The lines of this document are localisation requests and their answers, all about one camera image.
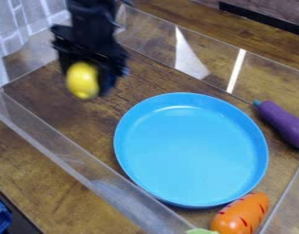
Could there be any yellow toy lemon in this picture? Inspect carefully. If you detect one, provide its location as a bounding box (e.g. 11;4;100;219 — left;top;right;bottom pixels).
65;62;100;100

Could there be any orange toy carrot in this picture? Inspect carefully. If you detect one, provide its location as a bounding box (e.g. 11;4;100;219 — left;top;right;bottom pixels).
187;191;271;234

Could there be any blue object at corner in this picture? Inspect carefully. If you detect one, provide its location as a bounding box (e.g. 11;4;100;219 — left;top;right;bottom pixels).
0;201;12;234

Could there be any purple toy eggplant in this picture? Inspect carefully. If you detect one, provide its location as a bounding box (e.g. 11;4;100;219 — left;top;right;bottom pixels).
252;101;299;149

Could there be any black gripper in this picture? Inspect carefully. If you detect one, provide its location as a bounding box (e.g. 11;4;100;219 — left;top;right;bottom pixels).
49;0;129;96

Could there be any blue round plastic tray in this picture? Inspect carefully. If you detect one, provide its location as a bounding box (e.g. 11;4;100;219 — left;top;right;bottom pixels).
113;92;268;208

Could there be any clear acrylic enclosure wall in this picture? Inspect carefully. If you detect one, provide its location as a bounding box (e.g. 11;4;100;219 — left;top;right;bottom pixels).
0;0;299;234

